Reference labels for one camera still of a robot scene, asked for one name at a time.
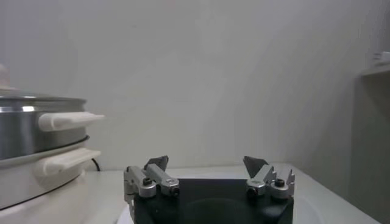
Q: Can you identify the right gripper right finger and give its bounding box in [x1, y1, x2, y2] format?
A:
[243, 156, 296, 200]

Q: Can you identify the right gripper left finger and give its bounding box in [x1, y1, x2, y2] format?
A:
[124, 155, 180, 203]

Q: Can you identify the glass lid with cream handle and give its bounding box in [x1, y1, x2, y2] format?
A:
[0, 63, 88, 103]

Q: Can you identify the white round plate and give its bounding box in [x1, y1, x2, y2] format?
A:
[116, 194, 339, 224]

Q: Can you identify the cream electric cooking pot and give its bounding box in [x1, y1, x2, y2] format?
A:
[0, 136, 102, 224]

